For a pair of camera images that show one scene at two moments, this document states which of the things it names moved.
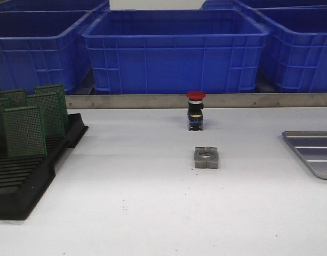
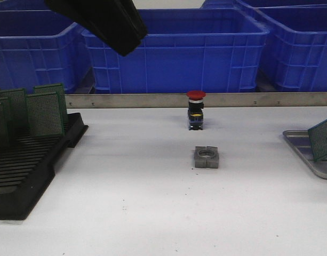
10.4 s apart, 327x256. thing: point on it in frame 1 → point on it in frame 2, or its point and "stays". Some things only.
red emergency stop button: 195,116 stays
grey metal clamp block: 206,157 stays
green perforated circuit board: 24,132 → 318,138
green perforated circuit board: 50,105 stays
